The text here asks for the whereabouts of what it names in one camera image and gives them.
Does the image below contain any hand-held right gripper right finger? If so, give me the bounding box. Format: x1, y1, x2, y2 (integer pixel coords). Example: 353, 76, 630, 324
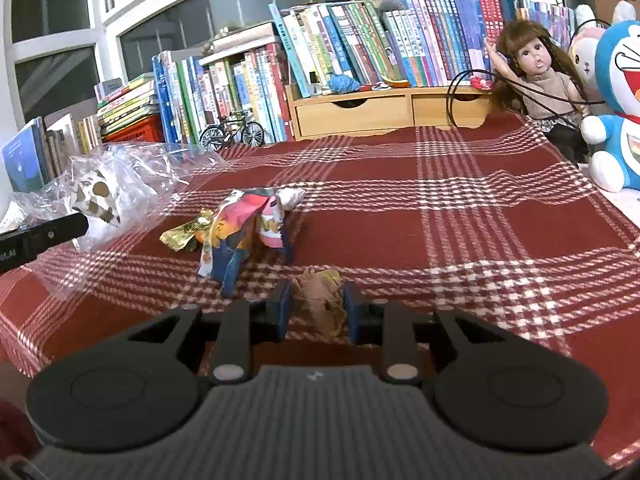
342, 282, 506, 386

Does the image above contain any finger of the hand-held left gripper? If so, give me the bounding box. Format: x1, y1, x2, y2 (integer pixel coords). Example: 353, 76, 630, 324
37, 213, 90, 258

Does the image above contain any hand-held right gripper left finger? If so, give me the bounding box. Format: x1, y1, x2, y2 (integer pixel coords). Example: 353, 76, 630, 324
127, 280, 293, 386

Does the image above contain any brown paper scrap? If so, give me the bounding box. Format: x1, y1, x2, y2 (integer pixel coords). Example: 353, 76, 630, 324
291, 267, 348, 338

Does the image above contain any colourful torn snack packet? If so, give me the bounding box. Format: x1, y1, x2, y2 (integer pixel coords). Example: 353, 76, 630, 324
197, 187, 306, 298

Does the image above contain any clear plastic bag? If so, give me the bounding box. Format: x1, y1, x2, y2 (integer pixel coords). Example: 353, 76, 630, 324
10, 141, 231, 301

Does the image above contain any row of pale worn books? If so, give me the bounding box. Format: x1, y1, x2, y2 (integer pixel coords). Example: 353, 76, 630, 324
0, 114, 103, 196

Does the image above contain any stack of flat picture books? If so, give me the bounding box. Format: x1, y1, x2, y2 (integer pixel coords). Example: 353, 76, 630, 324
95, 72, 162, 137

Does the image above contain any row of blue green books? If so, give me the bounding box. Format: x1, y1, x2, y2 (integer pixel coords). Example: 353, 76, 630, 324
151, 42, 297, 147

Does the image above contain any short row of thin books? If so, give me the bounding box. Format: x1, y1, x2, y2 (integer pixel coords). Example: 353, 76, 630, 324
514, 0, 576, 51

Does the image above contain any brown white spotted wrapper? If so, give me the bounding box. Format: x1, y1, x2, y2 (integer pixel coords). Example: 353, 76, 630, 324
70, 170, 123, 226

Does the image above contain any small gold foil wrapper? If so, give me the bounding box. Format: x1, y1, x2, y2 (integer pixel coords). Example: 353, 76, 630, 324
160, 208, 218, 252

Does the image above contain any red plastic crate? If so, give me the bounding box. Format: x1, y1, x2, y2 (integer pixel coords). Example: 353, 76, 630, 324
102, 115, 166, 143

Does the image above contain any red plaid tablecloth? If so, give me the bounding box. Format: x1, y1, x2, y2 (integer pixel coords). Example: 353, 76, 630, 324
0, 110, 640, 466

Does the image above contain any wooden drawer organizer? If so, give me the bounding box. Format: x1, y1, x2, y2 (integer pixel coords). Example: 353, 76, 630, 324
285, 82, 496, 142

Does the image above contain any miniature black bicycle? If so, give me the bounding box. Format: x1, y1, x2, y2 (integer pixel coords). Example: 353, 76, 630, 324
199, 109, 266, 152

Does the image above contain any blue yarn ball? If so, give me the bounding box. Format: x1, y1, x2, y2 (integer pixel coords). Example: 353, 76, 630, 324
325, 72, 362, 95

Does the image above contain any white flat book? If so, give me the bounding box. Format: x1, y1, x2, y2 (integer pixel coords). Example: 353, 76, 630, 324
200, 37, 281, 66

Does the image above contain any beige flat book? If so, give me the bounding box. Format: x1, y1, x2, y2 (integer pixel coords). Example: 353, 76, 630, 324
212, 22, 278, 53

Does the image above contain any long row of colourful paperbacks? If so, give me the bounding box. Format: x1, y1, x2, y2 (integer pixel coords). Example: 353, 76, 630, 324
267, 0, 506, 100

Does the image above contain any pale pink cloth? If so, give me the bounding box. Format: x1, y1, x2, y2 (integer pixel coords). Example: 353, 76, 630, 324
600, 190, 640, 233

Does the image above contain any brown haired doll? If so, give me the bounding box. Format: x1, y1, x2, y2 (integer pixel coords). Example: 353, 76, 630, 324
482, 20, 593, 163

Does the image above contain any pink bunny plush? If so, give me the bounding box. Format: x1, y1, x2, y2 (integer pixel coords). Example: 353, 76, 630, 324
567, 0, 637, 103

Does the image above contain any blue cat plush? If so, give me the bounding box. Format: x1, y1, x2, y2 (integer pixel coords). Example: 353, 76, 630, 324
580, 20, 640, 193

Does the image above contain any black cable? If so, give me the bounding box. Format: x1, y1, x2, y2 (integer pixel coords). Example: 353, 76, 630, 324
446, 19, 613, 128

